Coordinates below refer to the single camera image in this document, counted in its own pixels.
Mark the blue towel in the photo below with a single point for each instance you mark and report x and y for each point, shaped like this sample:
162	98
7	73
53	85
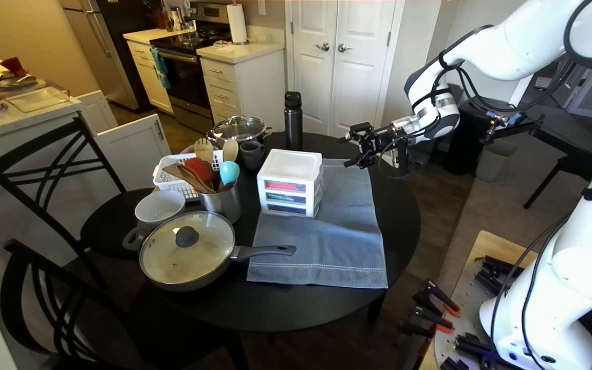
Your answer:
338	239

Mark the clear plastic cabinet drawer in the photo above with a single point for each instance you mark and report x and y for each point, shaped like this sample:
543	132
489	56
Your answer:
287	210
287	186
287	201

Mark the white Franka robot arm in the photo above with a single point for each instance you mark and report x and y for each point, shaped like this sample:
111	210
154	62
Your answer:
570	206

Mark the black bottle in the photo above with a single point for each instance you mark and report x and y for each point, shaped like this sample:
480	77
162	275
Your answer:
294	124

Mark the black wooden chair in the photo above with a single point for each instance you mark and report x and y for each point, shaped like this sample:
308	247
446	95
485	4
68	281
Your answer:
29	295

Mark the black kitchen stove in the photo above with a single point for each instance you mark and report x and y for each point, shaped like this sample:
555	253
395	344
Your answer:
183	74

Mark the dark grey mug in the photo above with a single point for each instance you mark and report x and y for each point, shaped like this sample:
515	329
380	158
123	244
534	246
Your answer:
252	156

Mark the grey trash bin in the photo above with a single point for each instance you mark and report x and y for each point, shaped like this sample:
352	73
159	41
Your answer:
496	158

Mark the teal spoon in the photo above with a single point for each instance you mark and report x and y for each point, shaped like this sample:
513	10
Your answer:
229	174

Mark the white kitchen counter cabinet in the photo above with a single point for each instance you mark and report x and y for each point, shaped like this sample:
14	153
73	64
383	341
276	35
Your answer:
245	85

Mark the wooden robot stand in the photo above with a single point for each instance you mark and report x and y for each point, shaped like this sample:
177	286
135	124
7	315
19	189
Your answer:
487	249

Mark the white kitchen island counter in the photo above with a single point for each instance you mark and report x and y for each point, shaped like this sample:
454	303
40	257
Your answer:
9	124

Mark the black mounting bracket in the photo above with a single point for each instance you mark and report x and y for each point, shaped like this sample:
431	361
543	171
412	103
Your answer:
498	269

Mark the black metal chair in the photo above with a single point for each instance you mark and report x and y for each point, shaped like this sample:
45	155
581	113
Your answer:
14	168

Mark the black orange bar clamp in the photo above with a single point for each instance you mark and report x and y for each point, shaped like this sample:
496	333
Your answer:
428	321
440	295

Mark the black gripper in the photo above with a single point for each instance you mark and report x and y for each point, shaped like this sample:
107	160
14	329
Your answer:
390	134

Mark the black frying pan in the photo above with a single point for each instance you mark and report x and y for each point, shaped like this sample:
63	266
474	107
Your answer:
256	255

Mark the white plastic basket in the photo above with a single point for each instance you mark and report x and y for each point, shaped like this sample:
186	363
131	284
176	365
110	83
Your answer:
164	180

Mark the glass pan lid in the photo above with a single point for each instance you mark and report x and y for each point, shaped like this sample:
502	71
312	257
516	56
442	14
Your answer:
186	249

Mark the metal utensil holder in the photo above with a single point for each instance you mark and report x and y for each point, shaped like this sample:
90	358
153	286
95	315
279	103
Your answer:
224	204

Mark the red spatula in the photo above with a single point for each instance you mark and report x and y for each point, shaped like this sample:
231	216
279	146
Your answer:
200	169

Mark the paper towel roll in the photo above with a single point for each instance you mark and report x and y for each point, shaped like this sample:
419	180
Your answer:
236	23

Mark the white double door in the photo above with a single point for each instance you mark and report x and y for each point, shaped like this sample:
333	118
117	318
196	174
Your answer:
340	62

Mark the small white plastic drawer cabinet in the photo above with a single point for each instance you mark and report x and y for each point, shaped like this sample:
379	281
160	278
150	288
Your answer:
290	166

